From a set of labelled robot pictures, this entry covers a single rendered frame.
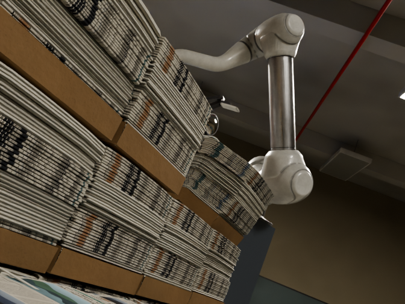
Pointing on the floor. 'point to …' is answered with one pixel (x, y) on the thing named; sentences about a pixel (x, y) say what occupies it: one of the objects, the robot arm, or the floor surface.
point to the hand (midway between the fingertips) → (227, 125)
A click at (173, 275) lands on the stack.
